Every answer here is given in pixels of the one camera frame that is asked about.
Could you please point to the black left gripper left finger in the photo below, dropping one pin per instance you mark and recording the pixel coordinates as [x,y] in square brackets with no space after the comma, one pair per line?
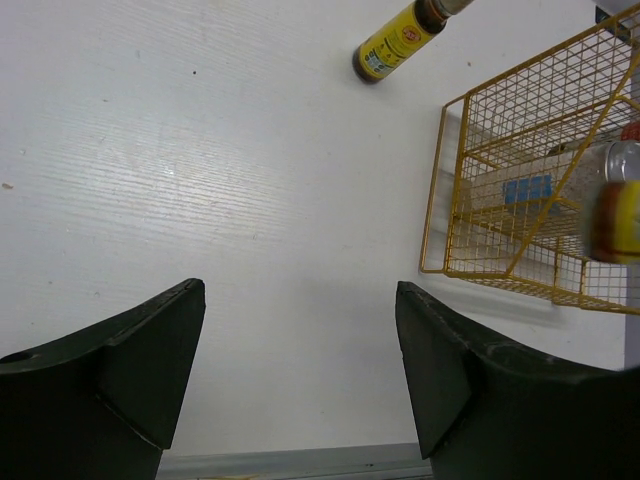
[104,401]

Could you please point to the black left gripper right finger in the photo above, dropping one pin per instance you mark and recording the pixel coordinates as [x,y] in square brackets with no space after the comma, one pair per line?
[488,407]

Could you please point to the small yellow-label bottle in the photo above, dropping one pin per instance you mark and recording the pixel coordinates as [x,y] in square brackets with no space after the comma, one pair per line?
[404,35]
[610,223]

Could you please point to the white jar blue label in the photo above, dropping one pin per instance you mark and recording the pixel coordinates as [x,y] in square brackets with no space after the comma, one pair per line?
[524,190]

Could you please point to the white granule jar silver lid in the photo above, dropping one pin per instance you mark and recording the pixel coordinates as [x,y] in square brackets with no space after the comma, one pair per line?
[622,161]

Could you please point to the dark sauce bottle red label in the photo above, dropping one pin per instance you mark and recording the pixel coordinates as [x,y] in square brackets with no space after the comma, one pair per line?
[631,131]

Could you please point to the yellow wire rack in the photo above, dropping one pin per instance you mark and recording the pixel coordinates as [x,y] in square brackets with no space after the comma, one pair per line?
[532,145]

